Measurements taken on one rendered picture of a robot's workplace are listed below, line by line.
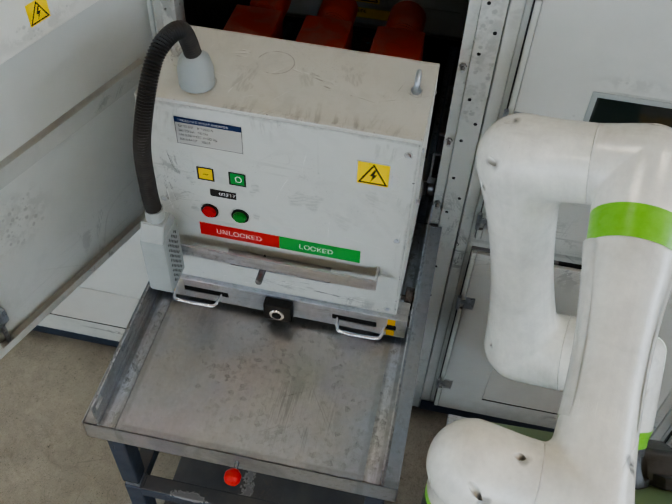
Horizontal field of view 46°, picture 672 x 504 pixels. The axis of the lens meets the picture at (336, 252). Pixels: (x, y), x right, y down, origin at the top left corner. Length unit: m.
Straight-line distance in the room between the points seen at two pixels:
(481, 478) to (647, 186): 0.41
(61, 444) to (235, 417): 1.11
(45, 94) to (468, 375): 1.41
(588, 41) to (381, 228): 0.51
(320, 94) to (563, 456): 0.73
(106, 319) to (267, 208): 1.23
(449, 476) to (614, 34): 0.91
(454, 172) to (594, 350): 0.88
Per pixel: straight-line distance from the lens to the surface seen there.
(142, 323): 1.71
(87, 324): 2.66
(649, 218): 1.02
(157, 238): 1.46
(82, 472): 2.54
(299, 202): 1.43
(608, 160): 1.06
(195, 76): 1.35
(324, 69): 1.42
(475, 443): 0.92
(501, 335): 1.33
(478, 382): 2.38
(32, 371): 2.77
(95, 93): 1.65
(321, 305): 1.63
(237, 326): 1.70
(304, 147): 1.33
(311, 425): 1.56
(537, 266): 1.21
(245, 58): 1.44
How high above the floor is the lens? 2.22
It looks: 49 degrees down
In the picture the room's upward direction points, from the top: 3 degrees clockwise
